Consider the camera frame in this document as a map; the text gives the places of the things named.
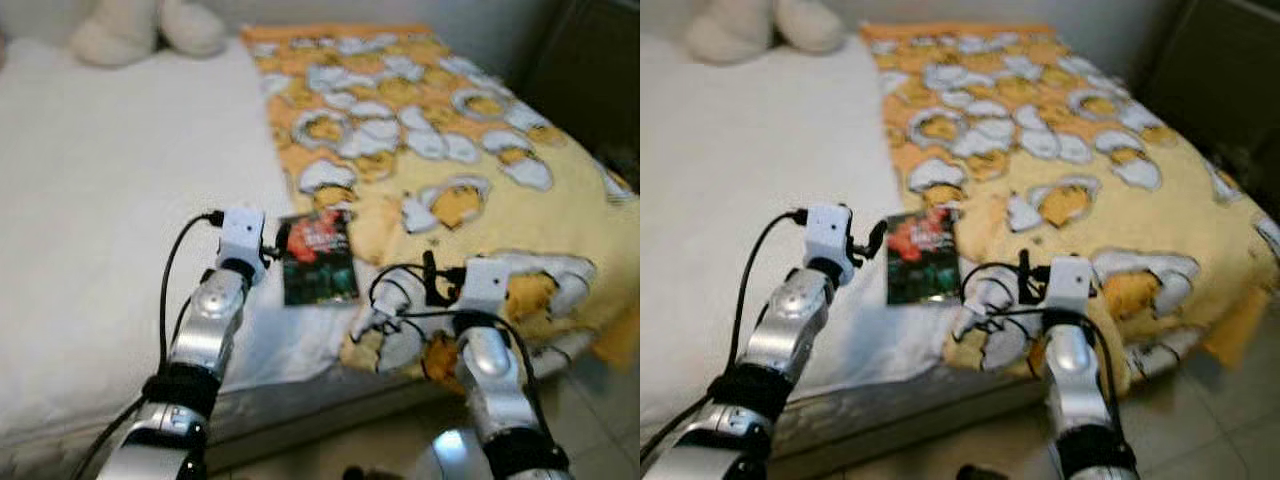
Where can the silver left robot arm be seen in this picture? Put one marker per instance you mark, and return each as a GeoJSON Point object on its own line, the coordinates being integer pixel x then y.
{"type": "Point", "coordinates": [800, 310]}
{"type": "Point", "coordinates": [210, 320]}

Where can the dark book with red print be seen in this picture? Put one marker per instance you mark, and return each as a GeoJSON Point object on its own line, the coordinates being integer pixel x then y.
{"type": "Point", "coordinates": [925, 255]}
{"type": "Point", "coordinates": [320, 260]}

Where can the cream plush toy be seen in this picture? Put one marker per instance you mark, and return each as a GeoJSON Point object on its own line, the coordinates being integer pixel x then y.
{"type": "Point", "coordinates": [150, 30]}
{"type": "Point", "coordinates": [760, 28]}

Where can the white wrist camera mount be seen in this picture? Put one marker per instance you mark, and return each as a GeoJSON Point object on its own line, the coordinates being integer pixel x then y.
{"type": "Point", "coordinates": [242, 235]}
{"type": "Point", "coordinates": [1067, 283]}
{"type": "Point", "coordinates": [827, 235]}
{"type": "Point", "coordinates": [485, 285]}

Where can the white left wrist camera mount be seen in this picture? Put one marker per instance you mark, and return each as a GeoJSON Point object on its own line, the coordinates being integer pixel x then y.
{"type": "Point", "coordinates": [242, 235]}
{"type": "Point", "coordinates": [827, 235]}

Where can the dark cabinet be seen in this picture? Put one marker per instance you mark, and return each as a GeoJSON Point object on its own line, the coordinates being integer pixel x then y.
{"type": "Point", "coordinates": [1220, 90]}
{"type": "Point", "coordinates": [590, 90]}

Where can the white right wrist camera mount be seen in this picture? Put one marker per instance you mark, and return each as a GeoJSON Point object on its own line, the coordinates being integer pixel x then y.
{"type": "Point", "coordinates": [485, 285]}
{"type": "Point", "coordinates": [1067, 283]}

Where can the white quilted bed sheet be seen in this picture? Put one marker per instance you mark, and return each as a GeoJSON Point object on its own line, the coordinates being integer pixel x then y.
{"type": "Point", "coordinates": [740, 150]}
{"type": "Point", "coordinates": [120, 170]}

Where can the yellow egg cartoon quilt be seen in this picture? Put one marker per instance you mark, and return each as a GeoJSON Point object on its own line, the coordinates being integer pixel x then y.
{"type": "Point", "coordinates": [1080, 150]}
{"type": "Point", "coordinates": [470, 150]}

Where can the grey mattress side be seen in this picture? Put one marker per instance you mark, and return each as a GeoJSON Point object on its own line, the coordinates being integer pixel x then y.
{"type": "Point", "coordinates": [900, 405]}

